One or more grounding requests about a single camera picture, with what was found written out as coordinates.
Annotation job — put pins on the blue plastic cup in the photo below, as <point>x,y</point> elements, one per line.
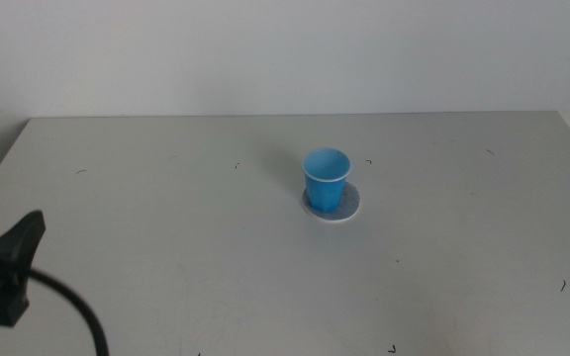
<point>325,190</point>

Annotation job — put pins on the round grey cup mat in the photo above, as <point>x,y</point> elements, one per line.
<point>349,205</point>

